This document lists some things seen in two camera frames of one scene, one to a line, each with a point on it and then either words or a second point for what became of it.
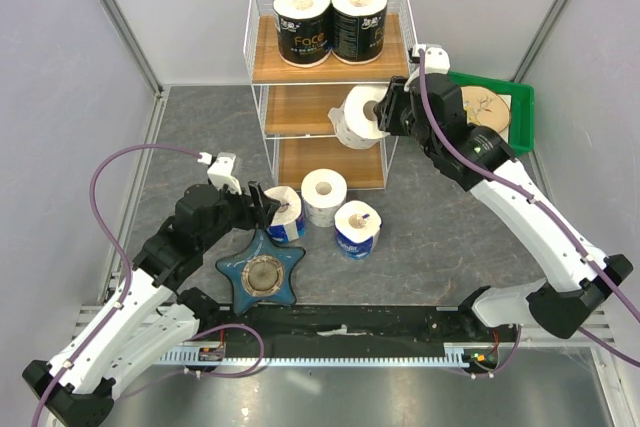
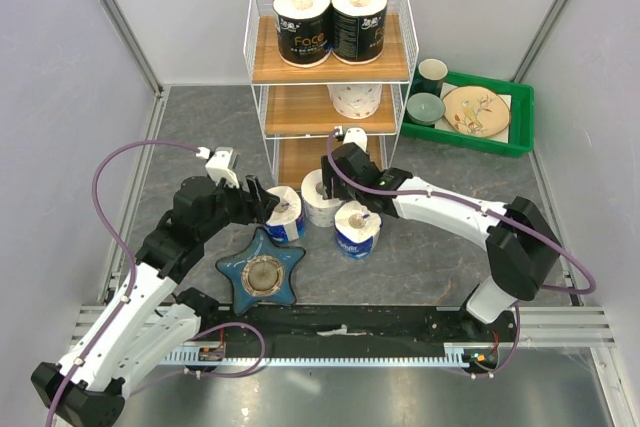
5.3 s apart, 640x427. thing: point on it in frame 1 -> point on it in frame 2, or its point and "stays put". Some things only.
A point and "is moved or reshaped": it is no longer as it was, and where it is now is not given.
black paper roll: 303,23 stays put
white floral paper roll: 355,123 is moved or reshaped
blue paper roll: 357,225 stays put
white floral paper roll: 322,189 stays put
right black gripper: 387,109 -> 327,174
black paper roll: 358,12 stays put
